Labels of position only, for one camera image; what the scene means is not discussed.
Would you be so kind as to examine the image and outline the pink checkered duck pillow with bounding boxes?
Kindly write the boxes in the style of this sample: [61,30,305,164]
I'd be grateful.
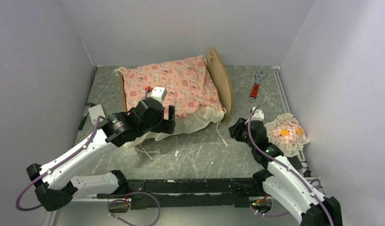
[264,113,310,157]

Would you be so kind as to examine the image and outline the black marker pen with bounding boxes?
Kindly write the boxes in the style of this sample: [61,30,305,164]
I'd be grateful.
[78,102,95,131]

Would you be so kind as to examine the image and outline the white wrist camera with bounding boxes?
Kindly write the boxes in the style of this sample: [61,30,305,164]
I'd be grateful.
[145,86,167,105]
[250,107,265,121]

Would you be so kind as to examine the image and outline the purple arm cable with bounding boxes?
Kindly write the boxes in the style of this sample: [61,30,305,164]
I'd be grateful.
[15,115,162,226]
[247,105,337,226]

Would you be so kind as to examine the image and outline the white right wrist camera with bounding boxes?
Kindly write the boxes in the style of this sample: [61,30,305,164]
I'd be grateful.
[250,107,265,121]

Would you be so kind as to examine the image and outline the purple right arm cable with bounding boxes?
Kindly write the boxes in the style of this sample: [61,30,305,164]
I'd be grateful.
[247,105,337,226]

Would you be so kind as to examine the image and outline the wooden pet bed frame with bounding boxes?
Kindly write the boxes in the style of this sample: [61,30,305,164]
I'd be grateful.
[119,47,234,123]

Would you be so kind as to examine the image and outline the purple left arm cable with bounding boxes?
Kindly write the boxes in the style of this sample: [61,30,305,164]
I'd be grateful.
[15,115,162,226]

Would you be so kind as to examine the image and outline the red handled adjustable wrench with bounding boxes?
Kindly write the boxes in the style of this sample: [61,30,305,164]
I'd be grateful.
[249,71,265,102]

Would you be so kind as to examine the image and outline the pink unicorn print mattress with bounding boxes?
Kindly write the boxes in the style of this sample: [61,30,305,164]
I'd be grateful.
[113,55,231,161]

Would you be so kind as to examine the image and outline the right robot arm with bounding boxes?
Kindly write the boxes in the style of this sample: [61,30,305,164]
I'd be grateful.
[228,113,343,226]

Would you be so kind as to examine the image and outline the aluminium rail at table edge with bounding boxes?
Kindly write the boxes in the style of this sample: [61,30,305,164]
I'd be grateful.
[272,66,305,160]

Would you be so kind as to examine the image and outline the white small box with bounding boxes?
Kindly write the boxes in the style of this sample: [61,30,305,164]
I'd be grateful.
[88,105,106,125]

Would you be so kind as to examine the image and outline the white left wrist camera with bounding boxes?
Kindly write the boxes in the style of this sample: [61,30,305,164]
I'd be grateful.
[145,86,167,105]

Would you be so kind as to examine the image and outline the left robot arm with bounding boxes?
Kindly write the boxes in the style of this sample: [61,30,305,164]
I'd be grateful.
[26,97,176,211]

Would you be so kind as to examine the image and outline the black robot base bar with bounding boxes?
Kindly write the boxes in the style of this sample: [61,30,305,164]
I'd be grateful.
[96,178,265,210]

